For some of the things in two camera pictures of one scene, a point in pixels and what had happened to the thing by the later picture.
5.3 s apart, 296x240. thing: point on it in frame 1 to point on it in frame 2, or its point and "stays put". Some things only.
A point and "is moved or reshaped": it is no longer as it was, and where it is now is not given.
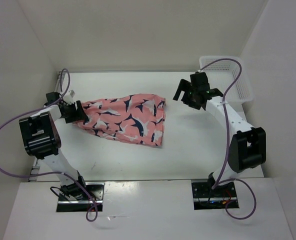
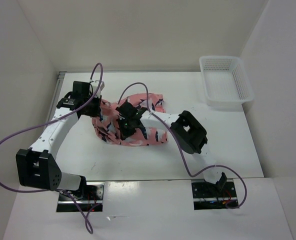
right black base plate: (204, 197) stays put
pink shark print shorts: (138, 118) is moved or reshaped
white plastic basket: (228, 75) stays put
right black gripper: (185, 85) to (125, 134)
